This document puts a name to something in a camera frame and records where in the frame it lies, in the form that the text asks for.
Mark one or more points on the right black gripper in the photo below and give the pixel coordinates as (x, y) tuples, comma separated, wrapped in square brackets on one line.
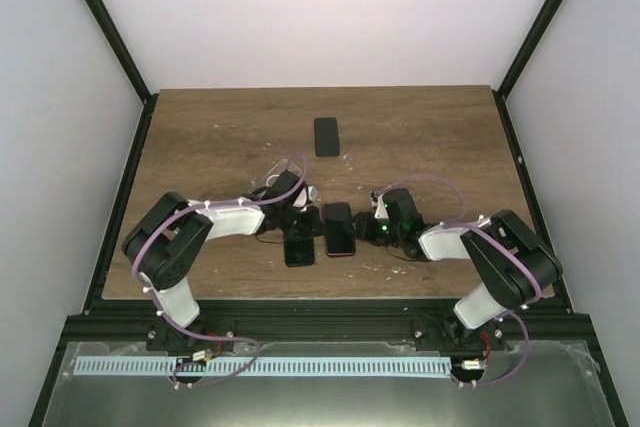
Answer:
[(363, 230)]

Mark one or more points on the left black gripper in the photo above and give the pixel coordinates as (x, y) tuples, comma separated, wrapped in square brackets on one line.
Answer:
[(313, 225)]

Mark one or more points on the black phone case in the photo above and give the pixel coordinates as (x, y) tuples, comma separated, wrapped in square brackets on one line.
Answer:
[(299, 252)]

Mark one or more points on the pink phone black screen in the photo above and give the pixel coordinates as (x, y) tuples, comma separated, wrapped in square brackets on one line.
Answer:
[(338, 230)]

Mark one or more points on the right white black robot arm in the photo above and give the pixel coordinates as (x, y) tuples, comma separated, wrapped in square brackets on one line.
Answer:
[(514, 264)]

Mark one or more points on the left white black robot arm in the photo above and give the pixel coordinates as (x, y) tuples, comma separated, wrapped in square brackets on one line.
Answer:
[(164, 244)]

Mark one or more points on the clear magsafe phone case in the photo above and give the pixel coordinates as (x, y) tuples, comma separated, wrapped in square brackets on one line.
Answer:
[(277, 169)]

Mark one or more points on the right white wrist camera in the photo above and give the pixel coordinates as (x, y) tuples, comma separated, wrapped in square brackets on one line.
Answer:
[(379, 205)]

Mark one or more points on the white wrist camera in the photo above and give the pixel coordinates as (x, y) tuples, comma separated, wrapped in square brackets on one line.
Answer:
[(379, 205), (306, 197)]

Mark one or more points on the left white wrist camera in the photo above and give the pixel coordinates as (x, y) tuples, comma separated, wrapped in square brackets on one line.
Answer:
[(306, 197)]

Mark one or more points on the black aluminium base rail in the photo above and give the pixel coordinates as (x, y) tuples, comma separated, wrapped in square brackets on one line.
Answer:
[(427, 323)]

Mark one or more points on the light blue slotted cable duct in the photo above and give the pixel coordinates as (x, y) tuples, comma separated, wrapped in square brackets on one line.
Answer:
[(410, 367)]

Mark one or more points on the right black frame post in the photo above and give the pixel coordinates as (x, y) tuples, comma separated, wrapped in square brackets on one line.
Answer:
[(536, 32)]

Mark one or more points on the black frame post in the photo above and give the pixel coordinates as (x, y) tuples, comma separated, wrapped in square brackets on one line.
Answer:
[(106, 24), (536, 32)]

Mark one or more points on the left black frame post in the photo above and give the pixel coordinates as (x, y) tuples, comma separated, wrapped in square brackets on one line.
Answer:
[(106, 24)]

